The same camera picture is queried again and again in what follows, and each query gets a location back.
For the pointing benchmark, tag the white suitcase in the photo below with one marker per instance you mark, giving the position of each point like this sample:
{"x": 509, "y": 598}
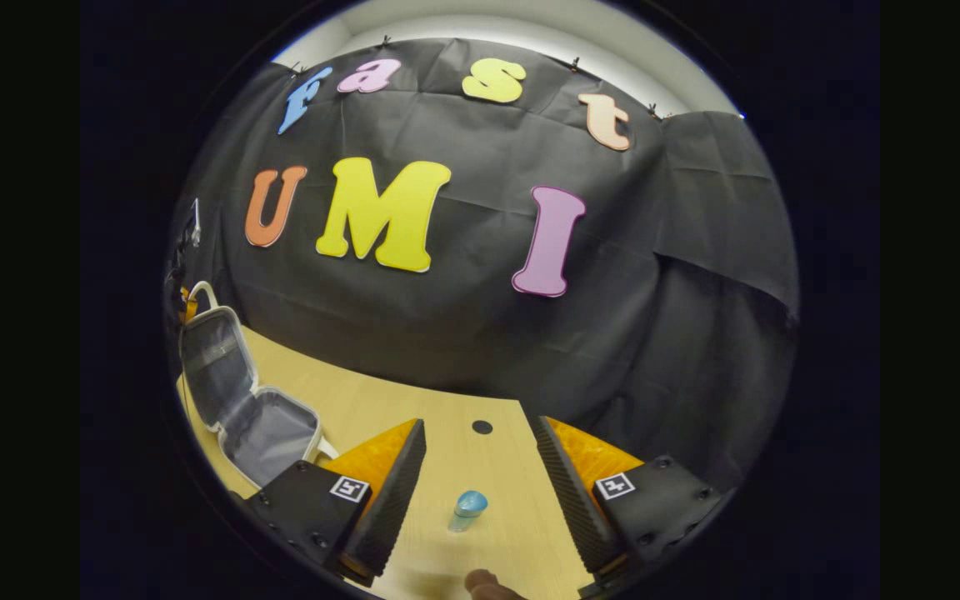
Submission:
{"x": 267, "y": 433}

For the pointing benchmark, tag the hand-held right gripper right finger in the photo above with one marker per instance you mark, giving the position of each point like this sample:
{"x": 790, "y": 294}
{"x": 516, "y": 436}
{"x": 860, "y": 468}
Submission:
{"x": 572, "y": 500}

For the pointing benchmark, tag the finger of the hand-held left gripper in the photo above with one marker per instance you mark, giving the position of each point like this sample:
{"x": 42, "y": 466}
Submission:
{"x": 189, "y": 304}

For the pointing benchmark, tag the blue glass lotion bottle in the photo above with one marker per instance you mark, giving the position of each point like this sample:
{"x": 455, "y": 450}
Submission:
{"x": 470, "y": 504}

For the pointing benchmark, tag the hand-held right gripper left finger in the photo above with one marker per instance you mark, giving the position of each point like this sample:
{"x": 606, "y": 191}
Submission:
{"x": 392, "y": 508}

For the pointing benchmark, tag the small white wall object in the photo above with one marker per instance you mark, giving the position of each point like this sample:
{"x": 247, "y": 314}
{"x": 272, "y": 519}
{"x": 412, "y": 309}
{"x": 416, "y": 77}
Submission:
{"x": 195, "y": 225}

